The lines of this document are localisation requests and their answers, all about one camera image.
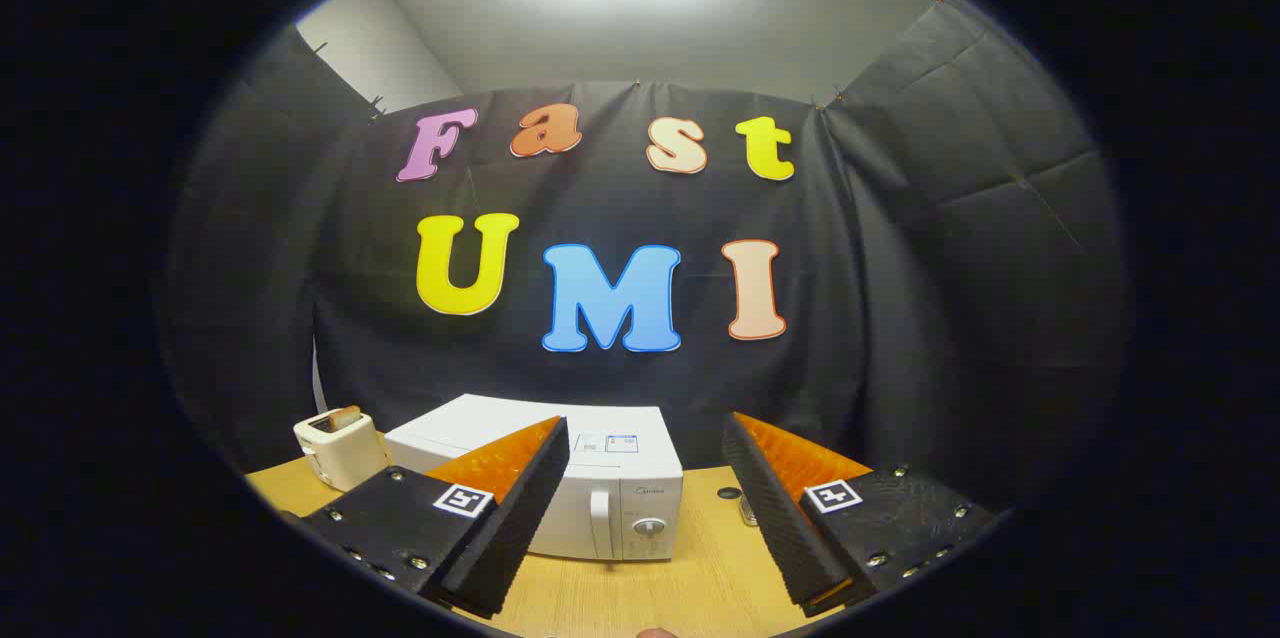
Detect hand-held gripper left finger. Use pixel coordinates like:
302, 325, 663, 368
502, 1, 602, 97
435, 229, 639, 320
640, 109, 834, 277
298, 415, 571, 619

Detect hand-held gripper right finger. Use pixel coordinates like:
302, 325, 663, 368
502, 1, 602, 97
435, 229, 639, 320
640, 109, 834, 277
722, 411, 1001, 619

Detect white microwave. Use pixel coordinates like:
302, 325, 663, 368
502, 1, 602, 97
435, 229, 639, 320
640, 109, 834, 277
385, 393, 685, 562

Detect cream toaster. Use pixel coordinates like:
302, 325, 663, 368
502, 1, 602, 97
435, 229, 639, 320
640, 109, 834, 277
293, 405, 391, 493

